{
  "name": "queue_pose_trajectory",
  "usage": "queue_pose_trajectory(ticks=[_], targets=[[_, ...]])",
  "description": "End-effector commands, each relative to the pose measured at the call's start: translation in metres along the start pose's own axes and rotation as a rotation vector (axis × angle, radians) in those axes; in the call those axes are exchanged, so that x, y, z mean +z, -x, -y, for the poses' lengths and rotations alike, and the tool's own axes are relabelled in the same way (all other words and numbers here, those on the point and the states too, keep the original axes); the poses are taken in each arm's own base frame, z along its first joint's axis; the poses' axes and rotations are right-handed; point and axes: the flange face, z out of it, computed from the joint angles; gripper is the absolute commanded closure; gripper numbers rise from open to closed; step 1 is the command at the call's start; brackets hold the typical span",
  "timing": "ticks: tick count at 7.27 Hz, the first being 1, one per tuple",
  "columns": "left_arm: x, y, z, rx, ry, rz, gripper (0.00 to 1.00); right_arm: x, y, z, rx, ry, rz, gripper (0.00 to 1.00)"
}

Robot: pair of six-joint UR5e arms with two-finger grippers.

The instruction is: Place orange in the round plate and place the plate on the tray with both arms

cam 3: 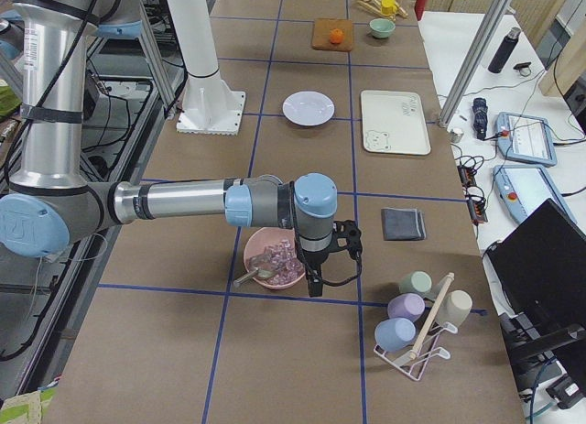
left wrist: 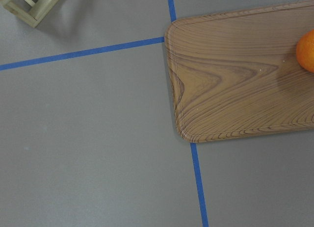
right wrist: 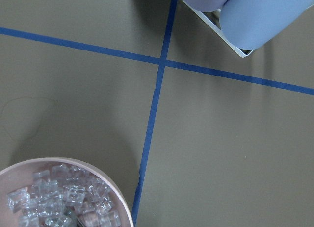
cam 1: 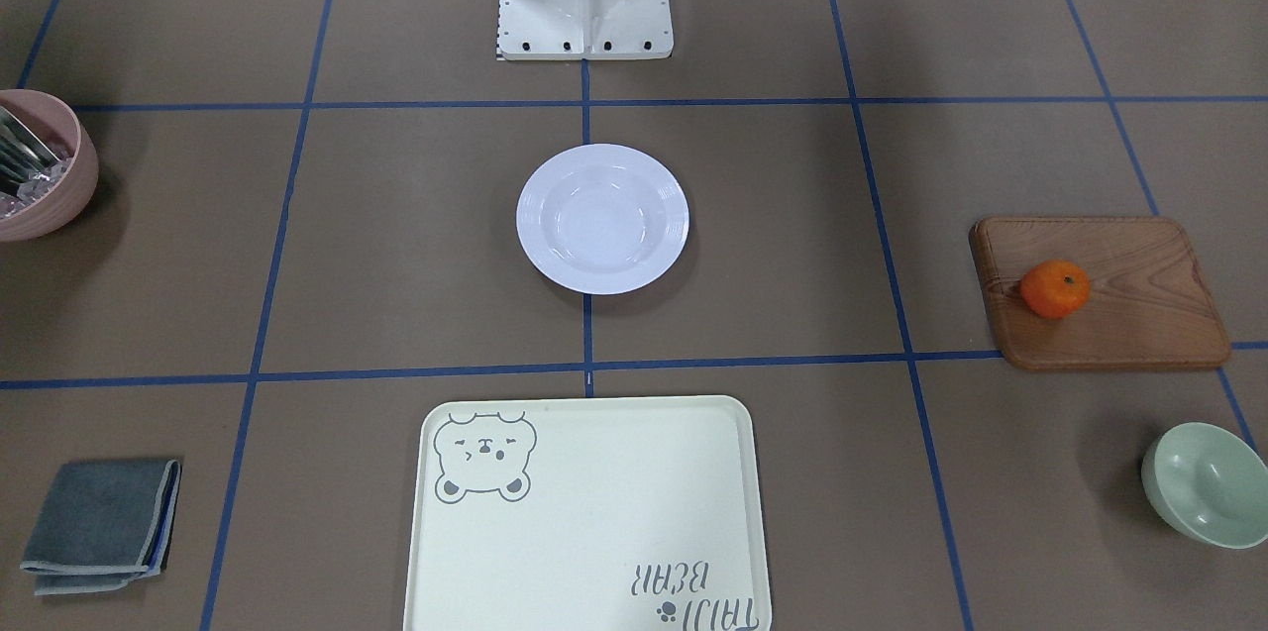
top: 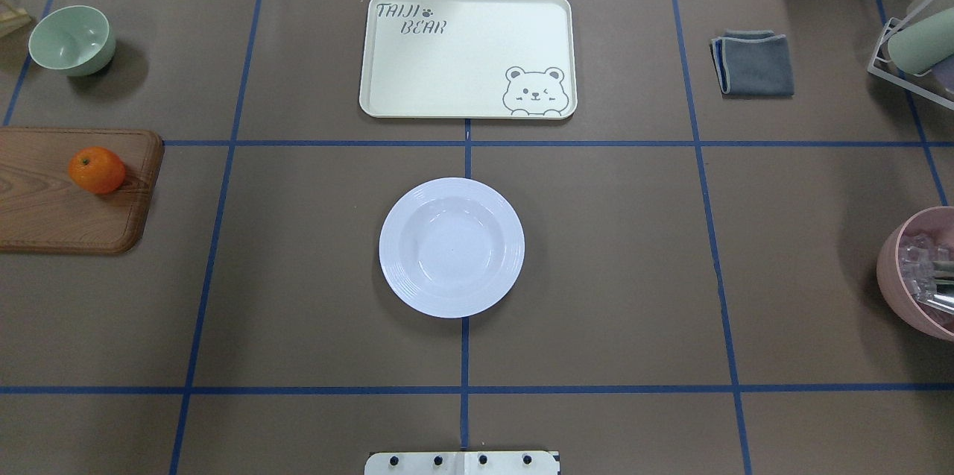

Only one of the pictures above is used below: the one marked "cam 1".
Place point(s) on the white round plate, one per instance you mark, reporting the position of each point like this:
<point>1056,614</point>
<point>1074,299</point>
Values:
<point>602,219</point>

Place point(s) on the orange mandarin fruit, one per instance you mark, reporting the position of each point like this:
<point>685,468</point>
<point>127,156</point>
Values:
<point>1055,289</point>

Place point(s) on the cream bear tray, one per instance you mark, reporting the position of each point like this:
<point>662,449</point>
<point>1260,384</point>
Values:
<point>625,513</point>

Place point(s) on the wooden cutting board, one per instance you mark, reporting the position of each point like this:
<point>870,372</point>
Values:
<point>1150,307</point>

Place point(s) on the grey folded cloth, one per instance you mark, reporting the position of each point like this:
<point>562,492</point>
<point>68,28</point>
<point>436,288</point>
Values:
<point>103,525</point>

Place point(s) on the pink bowl with ice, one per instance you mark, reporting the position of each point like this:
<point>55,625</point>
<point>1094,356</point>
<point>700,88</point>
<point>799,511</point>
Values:
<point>53,121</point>

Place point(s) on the mint green bowl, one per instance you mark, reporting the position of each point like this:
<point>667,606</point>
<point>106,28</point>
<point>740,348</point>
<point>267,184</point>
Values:
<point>1207,484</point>

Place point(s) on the metal scoop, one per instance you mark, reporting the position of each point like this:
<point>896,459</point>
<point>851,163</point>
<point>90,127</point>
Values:
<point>26,161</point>

